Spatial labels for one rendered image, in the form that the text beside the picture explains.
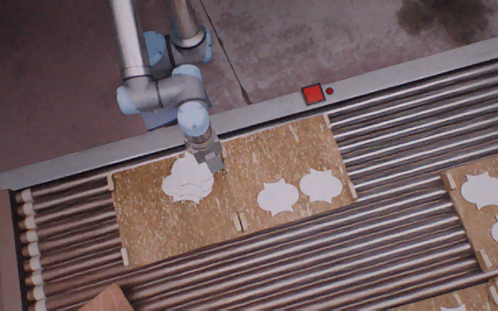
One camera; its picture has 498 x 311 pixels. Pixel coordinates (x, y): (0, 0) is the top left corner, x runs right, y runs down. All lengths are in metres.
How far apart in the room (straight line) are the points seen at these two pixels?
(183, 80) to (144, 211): 0.61
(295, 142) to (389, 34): 1.56
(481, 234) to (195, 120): 1.06
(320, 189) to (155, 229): 0.59
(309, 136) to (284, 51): 1.31
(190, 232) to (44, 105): 1.70
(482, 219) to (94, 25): 2.50
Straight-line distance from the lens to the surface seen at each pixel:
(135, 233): 1.63
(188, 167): 1.58
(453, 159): 1.78
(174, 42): 1.54
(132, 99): 1.19
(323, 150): 1.65
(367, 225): 1.63
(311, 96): 1.74
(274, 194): 1.58
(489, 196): 1.75
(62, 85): 3.06
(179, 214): 1.61
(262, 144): 1.65
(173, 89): 1.17
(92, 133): 2.86
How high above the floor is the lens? 2.49
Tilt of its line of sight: 72 degrees down
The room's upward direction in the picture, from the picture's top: 7 degrees counter-clockwise
